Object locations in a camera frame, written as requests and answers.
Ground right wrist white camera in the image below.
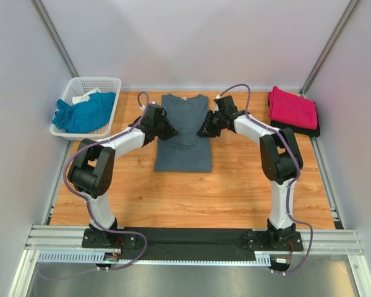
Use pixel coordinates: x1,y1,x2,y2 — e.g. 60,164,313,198
213,95,222,113

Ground folded magenta t-shirt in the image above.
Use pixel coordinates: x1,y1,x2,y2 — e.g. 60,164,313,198
268,86,318,130

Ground black base cloth strip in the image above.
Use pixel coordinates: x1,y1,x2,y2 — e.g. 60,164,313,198
125,227,255,261

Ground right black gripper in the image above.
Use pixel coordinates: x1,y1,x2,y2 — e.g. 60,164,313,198
197,110,225,138

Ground aluminium front rail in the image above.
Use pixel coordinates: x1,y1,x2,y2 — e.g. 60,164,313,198
24,225,364,256

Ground white t-shirt in basket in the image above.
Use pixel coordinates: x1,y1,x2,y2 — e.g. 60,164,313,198
72,88,101,105

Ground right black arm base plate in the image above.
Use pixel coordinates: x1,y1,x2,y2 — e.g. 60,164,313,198
241,230,304,252

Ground white plastic laundry basket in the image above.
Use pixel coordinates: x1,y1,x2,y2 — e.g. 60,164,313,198
50,76,122,141

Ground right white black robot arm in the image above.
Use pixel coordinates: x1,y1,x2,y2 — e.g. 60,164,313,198
197,95,303,250

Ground aluminium corner post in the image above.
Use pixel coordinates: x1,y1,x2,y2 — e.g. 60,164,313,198
299,0,362,97
30,0,79,78

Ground right aluminium corner post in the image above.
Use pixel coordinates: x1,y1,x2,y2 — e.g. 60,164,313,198
299,0,362,97

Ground teal blue t-shirt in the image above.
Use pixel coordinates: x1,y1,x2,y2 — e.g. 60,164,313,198
52,92,116,134

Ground left aluminium corner post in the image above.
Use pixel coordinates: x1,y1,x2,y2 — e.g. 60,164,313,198
30,0,79,78

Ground grey-blue t-shirt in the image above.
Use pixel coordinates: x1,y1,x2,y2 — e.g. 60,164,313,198
154,94,213,173

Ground folded black t-shirt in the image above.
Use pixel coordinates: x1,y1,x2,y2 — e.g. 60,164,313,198
270,113,321,137

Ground white slotted cable duct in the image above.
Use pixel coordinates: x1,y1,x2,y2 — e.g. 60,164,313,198
36,251,271,267

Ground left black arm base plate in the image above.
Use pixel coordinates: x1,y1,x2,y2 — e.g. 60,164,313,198
82,228,137,249

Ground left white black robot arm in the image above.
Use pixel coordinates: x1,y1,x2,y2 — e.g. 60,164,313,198
66,103,179,248

